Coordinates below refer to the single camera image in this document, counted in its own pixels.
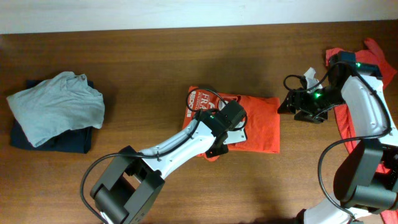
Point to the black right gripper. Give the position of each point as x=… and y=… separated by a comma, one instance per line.
x=298, y=101

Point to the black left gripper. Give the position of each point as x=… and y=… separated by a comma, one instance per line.
x=217, y=150

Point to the orange soccer print t-shirt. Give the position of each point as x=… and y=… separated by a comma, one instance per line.
x=262, y=129

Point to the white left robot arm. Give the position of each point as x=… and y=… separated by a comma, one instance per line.
x=132, y=181

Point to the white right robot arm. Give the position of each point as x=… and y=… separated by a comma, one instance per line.
x=366, y=182

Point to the red heathered t-shirt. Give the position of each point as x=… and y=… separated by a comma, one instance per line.
x=366, y=182

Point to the dark navy folded garment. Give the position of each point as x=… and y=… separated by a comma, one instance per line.
x=70, y=141

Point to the light grey folded t-shirt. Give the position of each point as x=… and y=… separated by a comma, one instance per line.
x=63, y=103

